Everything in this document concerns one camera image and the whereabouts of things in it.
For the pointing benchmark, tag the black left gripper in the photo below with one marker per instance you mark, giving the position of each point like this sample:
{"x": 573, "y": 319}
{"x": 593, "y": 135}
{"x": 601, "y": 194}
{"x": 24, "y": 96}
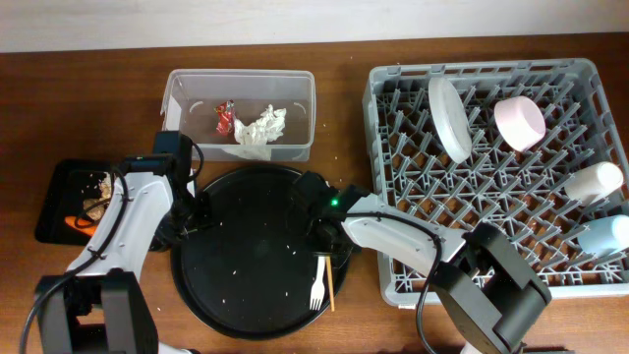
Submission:
{"x": 168, "y": 233}

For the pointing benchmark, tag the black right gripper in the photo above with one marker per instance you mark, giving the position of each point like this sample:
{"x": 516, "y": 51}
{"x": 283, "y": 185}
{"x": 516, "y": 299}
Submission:
{"x": 310, "y": 237}

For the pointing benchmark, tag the wooden chopstick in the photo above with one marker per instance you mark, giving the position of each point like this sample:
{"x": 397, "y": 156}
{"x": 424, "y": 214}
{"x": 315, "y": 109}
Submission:
{"x": 330, "y": 283}

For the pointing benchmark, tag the white plastic fork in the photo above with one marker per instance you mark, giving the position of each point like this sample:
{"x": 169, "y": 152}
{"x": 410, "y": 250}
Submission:
{"x": 318, "y": 288}

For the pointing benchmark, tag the white napkin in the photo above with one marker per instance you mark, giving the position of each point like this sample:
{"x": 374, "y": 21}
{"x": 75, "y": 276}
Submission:
{"x": 253, "y": 138}

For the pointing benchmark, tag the orange carrot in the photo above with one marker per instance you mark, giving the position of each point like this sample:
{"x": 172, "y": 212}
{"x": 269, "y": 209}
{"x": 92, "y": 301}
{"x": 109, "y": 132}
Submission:
{"x": 84, "y": 226}

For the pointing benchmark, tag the red snack wrapper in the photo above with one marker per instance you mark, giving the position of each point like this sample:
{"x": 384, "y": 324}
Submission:
{"x": 226, "y": 115}

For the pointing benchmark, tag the white speckled plate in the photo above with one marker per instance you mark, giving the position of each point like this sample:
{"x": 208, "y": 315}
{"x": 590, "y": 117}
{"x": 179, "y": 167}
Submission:
{"x": 449, "y": 119}

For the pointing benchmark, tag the white cup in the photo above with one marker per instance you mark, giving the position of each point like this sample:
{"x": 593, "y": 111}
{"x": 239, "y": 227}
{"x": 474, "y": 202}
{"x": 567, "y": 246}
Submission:
{"x": 594, "y": 183}

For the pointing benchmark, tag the light blue cup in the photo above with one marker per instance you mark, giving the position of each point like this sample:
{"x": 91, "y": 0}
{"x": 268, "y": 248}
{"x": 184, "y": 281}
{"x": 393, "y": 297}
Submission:
{"x": 605, "y": 236}

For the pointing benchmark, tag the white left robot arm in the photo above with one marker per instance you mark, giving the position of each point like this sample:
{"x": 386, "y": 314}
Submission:
{"x": 97, "y": 305}

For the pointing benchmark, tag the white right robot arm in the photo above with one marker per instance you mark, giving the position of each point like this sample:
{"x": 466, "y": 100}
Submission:
{"x": 488, "y": 290}

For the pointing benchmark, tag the grey dishwasher rack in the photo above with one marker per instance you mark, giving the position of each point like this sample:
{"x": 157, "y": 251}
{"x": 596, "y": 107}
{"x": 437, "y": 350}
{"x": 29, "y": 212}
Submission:
{"x": 520, "y": 192}

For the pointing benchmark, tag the black round tray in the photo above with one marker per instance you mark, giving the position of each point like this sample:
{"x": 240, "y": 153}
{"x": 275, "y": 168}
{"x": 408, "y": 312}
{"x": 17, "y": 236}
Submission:
{"x": 249, "y": 273}

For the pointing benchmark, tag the peanut shells food scraps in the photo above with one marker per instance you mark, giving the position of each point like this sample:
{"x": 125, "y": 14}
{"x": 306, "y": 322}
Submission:
{"x": 97, "y": 197}

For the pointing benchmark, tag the clear plastic bin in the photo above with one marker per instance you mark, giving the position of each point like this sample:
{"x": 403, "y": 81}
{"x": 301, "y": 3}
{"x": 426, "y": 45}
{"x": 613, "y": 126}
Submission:
{"x": 192, "y": 94}

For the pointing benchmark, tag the black rectangular tray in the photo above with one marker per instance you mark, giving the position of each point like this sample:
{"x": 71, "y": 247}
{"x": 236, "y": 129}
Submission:
{"x": 65, "y": 195}

